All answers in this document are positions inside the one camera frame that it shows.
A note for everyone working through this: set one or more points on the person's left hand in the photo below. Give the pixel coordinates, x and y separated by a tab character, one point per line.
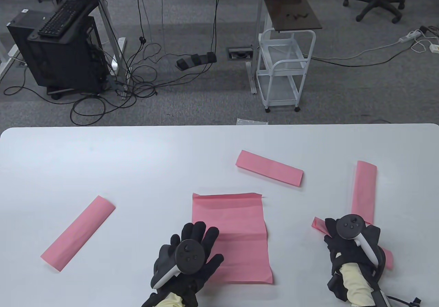
205	238

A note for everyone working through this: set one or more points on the person's right hand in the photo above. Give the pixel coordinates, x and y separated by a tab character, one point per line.
343	250

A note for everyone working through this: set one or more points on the pink paper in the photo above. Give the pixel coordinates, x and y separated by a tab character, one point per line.
364	187
240	218
77	233
269	168
318	225

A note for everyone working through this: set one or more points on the person's left forearm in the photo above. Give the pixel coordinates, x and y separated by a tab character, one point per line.
171	301

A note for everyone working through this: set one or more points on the black white hand controller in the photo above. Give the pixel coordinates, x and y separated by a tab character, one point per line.
188	257
350	227

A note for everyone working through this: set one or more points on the clear plastic bag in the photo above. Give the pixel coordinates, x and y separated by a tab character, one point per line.
252	121

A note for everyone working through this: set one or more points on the black foot pedal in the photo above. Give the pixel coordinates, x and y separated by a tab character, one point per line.
195	60

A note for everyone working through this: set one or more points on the metal floor socket box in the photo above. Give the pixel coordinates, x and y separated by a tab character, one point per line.
240	53

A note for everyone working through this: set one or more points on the white power adapter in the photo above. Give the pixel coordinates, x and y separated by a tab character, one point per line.
434	48

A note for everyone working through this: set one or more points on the black computer tower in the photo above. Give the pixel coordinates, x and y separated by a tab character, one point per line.
65	63

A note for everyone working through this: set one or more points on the white power strip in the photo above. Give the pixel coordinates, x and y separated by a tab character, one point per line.
410	36

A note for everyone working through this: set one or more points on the metal desk leg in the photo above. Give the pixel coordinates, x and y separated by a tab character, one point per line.
106	22

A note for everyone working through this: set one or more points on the dark brown board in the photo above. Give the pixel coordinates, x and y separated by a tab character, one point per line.
291	12

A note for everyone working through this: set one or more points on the black keyboard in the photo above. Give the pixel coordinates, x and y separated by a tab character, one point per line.
61	19

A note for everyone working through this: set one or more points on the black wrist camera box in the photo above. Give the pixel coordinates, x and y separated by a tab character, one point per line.
380	300

